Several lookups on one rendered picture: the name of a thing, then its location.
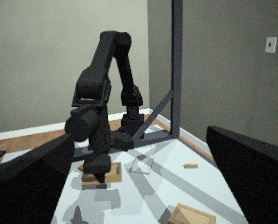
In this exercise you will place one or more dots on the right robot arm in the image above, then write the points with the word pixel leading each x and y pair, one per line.
pixel 92 84

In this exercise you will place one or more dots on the tan flat bar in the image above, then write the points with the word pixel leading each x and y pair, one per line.
pixel 191 165

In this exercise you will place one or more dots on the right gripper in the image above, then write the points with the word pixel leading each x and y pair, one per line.
pixel 101 161

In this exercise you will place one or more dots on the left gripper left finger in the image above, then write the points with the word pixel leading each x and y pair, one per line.
pixel 31 184

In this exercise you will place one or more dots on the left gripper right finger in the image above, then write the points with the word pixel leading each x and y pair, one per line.
pixel 250 169

